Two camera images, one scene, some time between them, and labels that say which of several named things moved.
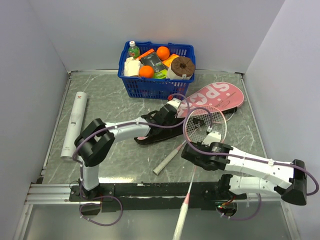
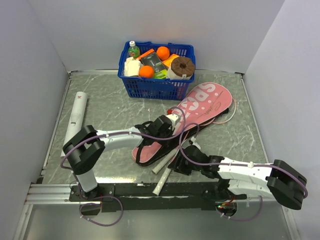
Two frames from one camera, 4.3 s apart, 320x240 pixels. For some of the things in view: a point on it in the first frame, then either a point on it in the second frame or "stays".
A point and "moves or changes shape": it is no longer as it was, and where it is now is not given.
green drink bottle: (133, 51) stays
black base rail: (154, 197) stays
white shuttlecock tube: (72, 135) stays
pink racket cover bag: (222, 97) moves or changes shape
